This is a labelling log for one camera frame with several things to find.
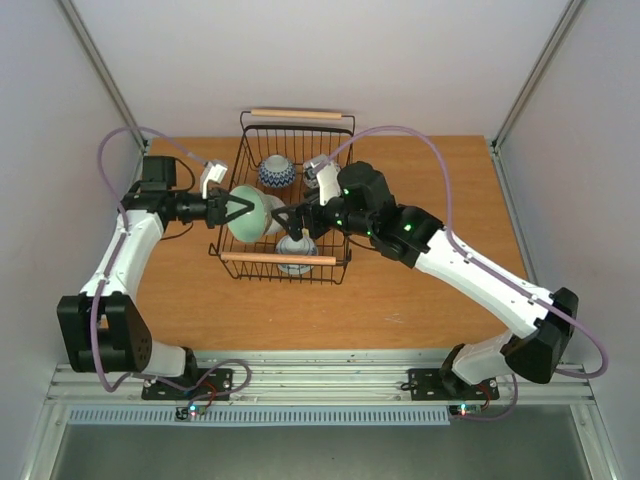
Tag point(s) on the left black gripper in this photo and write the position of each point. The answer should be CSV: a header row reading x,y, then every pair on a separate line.
x,y
216,207

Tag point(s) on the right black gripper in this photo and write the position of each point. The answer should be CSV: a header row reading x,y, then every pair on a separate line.
x,y
302,220

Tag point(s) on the pale green celadon bowl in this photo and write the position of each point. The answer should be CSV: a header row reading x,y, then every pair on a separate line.
x,y
253,225

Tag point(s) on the red patterned bowl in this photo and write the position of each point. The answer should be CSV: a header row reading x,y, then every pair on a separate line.
x,y
276,171

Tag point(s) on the white bowl with brown diamonds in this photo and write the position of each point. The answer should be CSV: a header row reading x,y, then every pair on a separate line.
x,y
309,175

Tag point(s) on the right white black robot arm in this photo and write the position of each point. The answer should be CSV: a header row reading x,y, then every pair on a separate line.
x,y
538,322

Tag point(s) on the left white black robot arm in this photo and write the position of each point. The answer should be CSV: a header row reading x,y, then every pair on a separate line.
x,y
102,328

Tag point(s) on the left circuit board with leds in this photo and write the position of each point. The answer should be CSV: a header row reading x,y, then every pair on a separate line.
x,y
189,413

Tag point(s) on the circuit board with leds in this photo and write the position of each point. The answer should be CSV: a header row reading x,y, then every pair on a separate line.
x,y
189,413
466,410

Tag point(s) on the right circuit board with leds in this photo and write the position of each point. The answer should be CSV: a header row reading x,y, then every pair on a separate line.
x,y
466,410

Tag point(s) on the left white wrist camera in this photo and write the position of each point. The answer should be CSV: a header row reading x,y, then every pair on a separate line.
x,y
213,172

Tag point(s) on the black wire dish rack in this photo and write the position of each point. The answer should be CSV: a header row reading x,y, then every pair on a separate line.
x,y
298,137

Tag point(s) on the aluminium rail frame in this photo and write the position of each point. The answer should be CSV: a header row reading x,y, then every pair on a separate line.
x,y
313,377

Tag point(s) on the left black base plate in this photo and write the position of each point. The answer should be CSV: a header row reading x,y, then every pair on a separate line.
x,y
183,388

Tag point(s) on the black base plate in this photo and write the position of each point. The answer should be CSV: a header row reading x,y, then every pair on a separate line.
x,y
430,384
183,388

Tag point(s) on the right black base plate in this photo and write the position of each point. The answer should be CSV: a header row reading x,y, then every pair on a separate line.
x,y
430,384

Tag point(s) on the grey slotted cable duct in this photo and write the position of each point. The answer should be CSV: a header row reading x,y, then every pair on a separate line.
x,y
263,416

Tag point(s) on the left aluminium corner post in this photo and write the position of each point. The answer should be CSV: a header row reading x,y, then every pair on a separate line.
x,y
92,52

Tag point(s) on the aluminium corner post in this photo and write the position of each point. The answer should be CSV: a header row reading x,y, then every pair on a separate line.
x,y
561,29
92,52

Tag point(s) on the right aluminium corner post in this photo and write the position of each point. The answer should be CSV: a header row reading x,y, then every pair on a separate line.
x,y
561,29

